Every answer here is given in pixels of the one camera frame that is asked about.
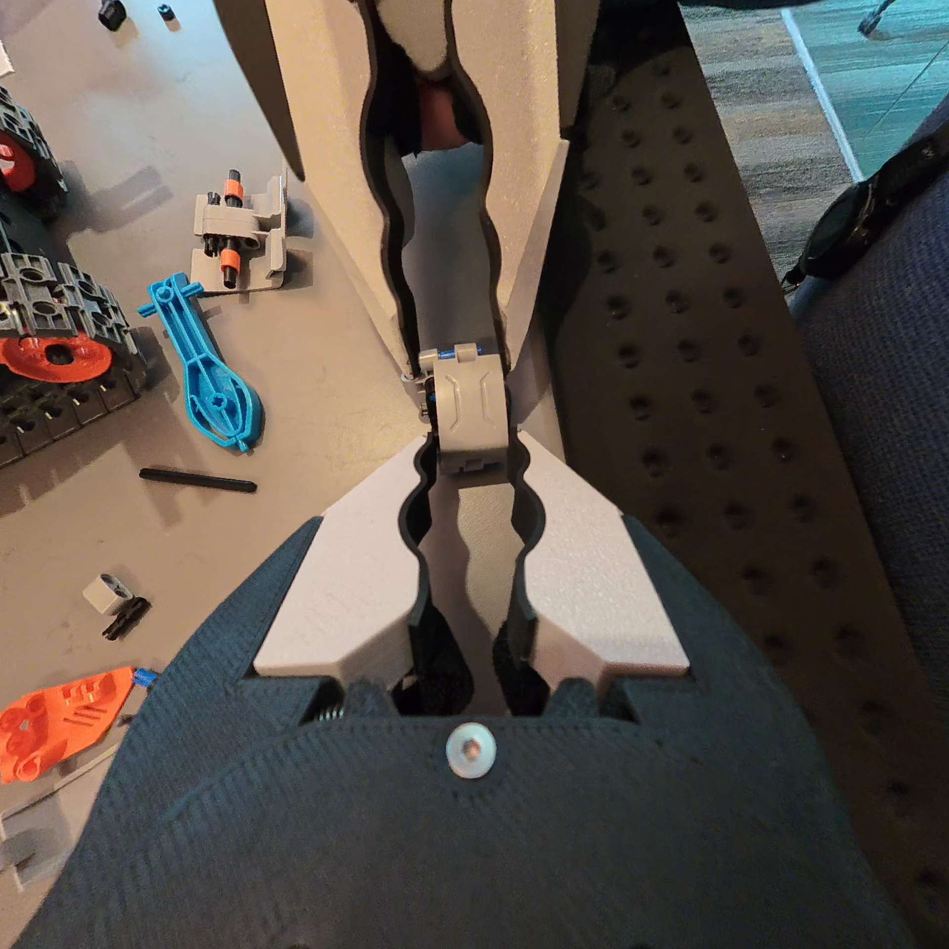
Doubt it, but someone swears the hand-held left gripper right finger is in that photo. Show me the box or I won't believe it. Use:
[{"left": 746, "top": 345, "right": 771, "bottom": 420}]
[{"left": 493, "top": 430, "right": 692, "bottom": 713}]

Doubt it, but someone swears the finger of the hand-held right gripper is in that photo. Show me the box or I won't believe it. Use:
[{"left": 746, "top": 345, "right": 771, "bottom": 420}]
[
  {"left": 264, "top": 0, "right": 421, "bottom": 378},
  {"left": 452, "top": 0, "right": 599, "bottom": 364}
]

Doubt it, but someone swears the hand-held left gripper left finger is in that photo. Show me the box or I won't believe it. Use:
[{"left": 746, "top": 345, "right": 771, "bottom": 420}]
[{"left": 254, "top": 435, "right": 434, "bottom": 714}]

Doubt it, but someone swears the black wheel brick assembly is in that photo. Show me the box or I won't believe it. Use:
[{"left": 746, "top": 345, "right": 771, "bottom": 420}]
[{"left": 433, "top": 354, "right": 514, "bottom": 477}]

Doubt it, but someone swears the black axle rod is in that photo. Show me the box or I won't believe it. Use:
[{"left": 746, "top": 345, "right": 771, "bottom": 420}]
[{"left": 139, "top": 466, "right": 259, "bottom": 494}]

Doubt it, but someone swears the black pin connector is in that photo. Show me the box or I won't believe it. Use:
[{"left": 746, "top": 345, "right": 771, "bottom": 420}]
[{"left": 101, "top": 597, "right": 153, "bottom": 642}]

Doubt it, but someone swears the blue brick separator tool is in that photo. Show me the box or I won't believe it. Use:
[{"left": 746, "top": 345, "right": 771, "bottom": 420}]
[{"left": 137, "top": 273, "right": 264, "bottom": 453}]

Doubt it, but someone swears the black perforated board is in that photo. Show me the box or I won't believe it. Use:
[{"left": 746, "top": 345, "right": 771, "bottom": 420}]
[{"left": 537, "top": 0, "right": 949, "bottom": 949}]

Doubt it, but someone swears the orange plastic panel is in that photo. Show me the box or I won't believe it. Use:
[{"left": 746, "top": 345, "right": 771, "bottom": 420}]
[{"left": 0, "top": 666, "right": 138, "bottom": 785}]

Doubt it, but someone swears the tracked toy robot vehicle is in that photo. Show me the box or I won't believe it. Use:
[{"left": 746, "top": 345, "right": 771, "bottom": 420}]
[{"left": 0, "top": 85, "right": 149, "bottom": 468}]

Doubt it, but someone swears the black badge reel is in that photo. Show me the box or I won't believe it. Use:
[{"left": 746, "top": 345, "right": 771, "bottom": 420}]
[{"left": 780, "top": 141, "right": 949, "bottom": 286}]

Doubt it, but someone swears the black office chair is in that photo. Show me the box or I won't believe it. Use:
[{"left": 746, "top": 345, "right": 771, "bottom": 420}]
[{"left": 856, "top": 0, "right": 904, "bottom": 40}]

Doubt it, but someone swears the large grey flat panel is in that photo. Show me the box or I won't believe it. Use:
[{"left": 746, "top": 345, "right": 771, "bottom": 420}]
[{"left": 0, "top": 749, "right": 120, "bottom": 891}]

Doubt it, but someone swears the grey bracket with orange bushes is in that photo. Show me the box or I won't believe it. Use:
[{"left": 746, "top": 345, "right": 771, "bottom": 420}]
[{"left": 191, "top": 167, "right": 292, "bottom": 296}]

